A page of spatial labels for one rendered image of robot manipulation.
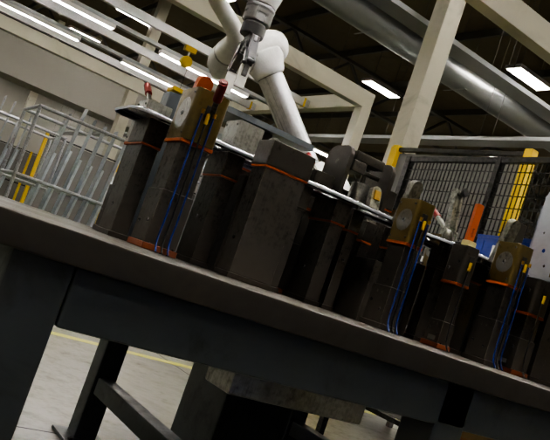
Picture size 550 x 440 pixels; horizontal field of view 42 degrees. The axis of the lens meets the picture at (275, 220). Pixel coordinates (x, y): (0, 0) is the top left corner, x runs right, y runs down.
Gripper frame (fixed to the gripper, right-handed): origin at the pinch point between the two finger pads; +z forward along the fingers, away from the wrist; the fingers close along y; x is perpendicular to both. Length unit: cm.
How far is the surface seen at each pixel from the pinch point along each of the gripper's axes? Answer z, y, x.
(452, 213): 10, 7, 82
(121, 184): 41, 37, -26
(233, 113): 8.4, 5.0, 1.8
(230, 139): 17.9, 17.4, 0.2
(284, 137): 8.4, 2.7, 19.7
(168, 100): 12.2, 4.1, -17.0
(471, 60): -394, -775, 537
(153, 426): 100, 6, 10
